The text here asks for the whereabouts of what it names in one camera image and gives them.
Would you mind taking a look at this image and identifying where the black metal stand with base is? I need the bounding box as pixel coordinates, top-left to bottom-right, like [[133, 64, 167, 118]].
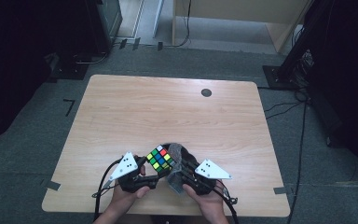
[[262, 0, 334, 91]]

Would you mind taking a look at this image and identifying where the left hand-held gripper cable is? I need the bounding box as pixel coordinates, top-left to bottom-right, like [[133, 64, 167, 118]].
[[90, 156, 125, 222]]

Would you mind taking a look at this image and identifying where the thin black floor cable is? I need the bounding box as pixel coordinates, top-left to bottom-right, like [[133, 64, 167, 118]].
[[265, 103, 306, 120], [264, 101, 304, 113]]

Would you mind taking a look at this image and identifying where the black hanging cable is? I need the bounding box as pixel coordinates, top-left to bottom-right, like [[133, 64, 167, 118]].
[[163, 0, 193, 49]]

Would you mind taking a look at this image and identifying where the black flat stand base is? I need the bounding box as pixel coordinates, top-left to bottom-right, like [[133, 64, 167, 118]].
[[47, 52, 91, 82]]

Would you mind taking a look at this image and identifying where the long black floor cable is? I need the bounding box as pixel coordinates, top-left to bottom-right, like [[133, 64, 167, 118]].
[[285, 92, 310, 224]]

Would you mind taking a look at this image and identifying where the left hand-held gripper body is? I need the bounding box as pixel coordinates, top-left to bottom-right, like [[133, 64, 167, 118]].
[[107, 151, 160, 194]]

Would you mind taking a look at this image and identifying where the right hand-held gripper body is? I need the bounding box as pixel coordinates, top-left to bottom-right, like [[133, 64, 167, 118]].
[[180, 158, 233, 197]]

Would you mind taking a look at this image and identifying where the grey tape piece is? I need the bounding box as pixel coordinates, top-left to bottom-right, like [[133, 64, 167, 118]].
[[272, 186, 289, 196], [39, 178, 62, 191]]

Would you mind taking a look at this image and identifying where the tangled cable bundle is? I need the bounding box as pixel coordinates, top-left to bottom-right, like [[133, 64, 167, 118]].
[[292, 49, 317, 104]]

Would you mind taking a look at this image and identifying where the grey towel cloth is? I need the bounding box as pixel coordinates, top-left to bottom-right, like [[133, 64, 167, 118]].
[[166, 142, 200, 195]]

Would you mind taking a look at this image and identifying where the right hand-held gripper cable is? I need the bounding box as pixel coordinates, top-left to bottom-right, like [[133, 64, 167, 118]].
[[212, 182, 241, 224]]

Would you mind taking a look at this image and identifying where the person's right hand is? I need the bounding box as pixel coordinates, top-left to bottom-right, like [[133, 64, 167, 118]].
[[182, 180, 228, 219]]

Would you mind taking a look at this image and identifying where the hand-held gripper cable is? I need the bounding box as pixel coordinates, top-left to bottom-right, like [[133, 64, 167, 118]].
[[212, 182, 241, 224], [90, 156, 125, 222]]

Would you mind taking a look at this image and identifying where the multicoloured puzzle cube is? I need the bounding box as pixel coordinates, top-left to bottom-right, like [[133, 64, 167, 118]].
[[145, 144, 177, 174]]

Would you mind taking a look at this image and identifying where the dark monitor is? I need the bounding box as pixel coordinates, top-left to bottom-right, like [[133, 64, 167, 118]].
[[85, 0, 124, 56]]

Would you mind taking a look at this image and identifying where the person's left hand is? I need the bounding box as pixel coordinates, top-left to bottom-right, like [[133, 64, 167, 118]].
[[111, 164, 152, 217]]

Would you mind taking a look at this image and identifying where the black curtain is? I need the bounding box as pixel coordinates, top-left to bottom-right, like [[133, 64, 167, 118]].
[[0, 0, 89, 147], [304, 0, 358, 178]]

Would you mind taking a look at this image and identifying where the light wooden cabinet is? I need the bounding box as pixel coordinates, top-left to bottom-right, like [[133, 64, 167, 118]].
[[171, 0, 314, 54]]

